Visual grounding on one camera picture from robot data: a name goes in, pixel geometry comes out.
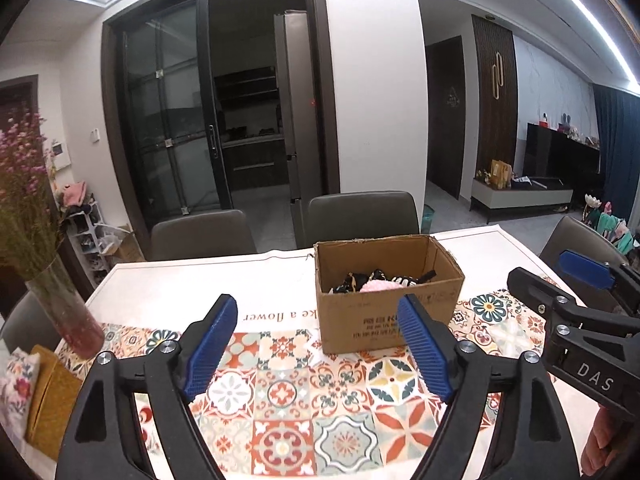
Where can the teal waste bin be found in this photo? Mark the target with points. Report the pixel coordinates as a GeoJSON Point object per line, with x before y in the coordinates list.
{"type": "Point", "coordinates": [428, 220]}

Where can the grey dining chair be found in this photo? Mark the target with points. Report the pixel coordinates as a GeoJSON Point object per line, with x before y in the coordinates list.
{"type": "Point", "coordinates": [200, 235]}
{"type": "Point", "coordinates": [360, 215]}
{"type": "Point", "coordinates": [25, 320]}
{"type": "Point", "coordinates": [575, 237]}

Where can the white wall control panel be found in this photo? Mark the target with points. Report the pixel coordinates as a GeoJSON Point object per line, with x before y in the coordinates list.
{"type": "Point", "coordinates": [61, 155]}

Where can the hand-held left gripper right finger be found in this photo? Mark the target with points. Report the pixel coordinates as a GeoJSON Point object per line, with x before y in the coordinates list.
{"type": "Point", "coordinates": [425, 350]}

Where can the brown cardboard box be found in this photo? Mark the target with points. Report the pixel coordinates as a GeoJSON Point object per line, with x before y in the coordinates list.
{"type": "Point", "coordinates": [370, 320]}

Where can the glass sliding door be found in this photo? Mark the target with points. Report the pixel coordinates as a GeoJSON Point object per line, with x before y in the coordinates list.
{"type": "Point", "coordinates": [165, 110]}

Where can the yellow paper bag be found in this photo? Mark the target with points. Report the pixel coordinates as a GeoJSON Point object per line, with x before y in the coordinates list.
{"type": "Point", "coordinates": [501, 174]}

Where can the dark wooden door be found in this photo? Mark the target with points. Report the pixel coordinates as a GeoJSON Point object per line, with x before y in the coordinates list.
{"type": "Point", "coordinates": [445, 120]}

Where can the white television cabinet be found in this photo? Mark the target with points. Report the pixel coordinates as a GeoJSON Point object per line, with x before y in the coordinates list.
{"type": "Point", "coordinates": [520, 197]}

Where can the glass vase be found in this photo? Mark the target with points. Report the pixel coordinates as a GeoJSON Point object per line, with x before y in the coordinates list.
{"type": "Point", "coordinates": [70, 320]}

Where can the yellow cloth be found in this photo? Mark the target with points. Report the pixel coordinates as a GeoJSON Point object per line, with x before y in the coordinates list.
{"type": "Point", "coordinates": [50, 400]}

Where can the black television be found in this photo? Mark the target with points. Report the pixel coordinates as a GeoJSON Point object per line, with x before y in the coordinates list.
{"type": "Point", "coordinates": [560, 155]}

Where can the white floral cloth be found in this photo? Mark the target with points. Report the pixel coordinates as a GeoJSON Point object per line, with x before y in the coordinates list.
{"type": "Point", "coordinates": [17, 395]}

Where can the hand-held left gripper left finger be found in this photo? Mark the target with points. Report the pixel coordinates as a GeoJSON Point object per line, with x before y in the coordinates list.
{"type": "Point", "coordinates": [212, 345]}

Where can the white shoe rack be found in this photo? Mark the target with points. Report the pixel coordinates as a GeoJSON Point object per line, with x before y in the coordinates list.
{"type": "Point", "coordinates": [87, 240]}

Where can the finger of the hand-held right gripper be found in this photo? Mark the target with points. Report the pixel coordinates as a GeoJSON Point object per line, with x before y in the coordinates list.
{"type": "Point", "coordinates": [540, 290]}
{"type": "Point", "coordinates": [585, 267]}

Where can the person's right hand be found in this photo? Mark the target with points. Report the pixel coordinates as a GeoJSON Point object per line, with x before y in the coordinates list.
{"type": "Point", "coordinates": [607, 440]}

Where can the tile patterned tablecloth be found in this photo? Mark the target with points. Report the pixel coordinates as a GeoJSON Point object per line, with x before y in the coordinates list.
{"type": "Point", "coordinates": [300, 390]}

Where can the blue curtain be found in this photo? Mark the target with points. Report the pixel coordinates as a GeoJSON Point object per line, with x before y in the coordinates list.
{"type": "Point", "coordinates": [617, 150]}

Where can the dark slatted wall panel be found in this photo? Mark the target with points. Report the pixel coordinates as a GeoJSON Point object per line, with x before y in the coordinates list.
{"type": "Point", "coordinates": [492, 100]}

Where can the pink dried flowers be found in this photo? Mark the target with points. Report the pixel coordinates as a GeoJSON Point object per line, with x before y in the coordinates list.
{"type": "Point", "coordinates": [22, 190]}

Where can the ceiling light strip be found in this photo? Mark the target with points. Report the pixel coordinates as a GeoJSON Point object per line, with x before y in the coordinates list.
{"type": "Point", "coordinates": [590, 20]}

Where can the pink fluffy towel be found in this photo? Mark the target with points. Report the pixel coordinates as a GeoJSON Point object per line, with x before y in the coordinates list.
{"type": "Point", "coordinates": [377, 286]}

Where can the black patterned silk scarf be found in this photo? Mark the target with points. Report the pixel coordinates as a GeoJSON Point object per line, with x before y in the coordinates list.
{"type": "Point", "coordinates": [350, 280]}

